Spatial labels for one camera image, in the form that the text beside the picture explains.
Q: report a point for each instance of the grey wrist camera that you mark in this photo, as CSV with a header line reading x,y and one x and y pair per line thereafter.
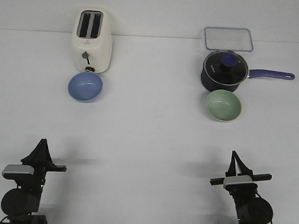
x,y
17,172
236,180

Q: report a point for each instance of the green bowl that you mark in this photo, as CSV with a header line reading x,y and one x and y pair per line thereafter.
x,y
223,105

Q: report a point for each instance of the glass lid with blue knob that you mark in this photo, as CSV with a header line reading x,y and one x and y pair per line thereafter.
x,y
225,67

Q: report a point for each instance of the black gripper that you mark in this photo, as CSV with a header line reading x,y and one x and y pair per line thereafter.
x,y
244,190
42,167

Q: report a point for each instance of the dark blue saucepan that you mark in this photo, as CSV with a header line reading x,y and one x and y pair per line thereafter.
x,y
252,73

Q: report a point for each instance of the blue bowl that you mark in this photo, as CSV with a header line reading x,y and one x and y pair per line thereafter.
x,y
85,87

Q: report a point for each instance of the cream white two-slot toaster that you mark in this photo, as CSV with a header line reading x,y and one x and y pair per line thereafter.
x,y
92,40

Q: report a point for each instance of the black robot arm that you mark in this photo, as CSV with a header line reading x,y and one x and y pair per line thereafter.
x,y
252,210
21,203

